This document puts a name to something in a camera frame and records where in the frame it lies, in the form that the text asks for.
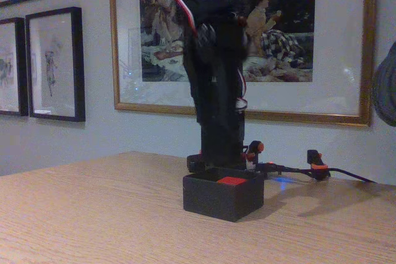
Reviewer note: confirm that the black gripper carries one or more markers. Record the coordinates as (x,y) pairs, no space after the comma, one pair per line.
(216,103)

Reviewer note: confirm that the small red cube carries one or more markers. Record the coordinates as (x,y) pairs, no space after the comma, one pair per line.
(231,180)

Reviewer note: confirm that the black square box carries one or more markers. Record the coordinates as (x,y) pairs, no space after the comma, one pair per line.
(216,199)

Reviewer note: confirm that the black orange table clamp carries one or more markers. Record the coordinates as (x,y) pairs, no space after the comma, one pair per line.
(255,146)
(314,159)

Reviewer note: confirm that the gold framed picnic painting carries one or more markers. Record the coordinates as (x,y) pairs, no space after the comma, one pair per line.
(337,60)

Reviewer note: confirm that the black framed figure drawing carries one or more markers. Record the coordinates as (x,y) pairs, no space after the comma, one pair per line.
(79,66)

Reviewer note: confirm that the grey clothed person body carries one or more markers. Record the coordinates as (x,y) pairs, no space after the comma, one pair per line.
(386,87)

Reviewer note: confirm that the black framed sketch drawing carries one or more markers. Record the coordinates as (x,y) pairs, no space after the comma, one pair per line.
(21,66)

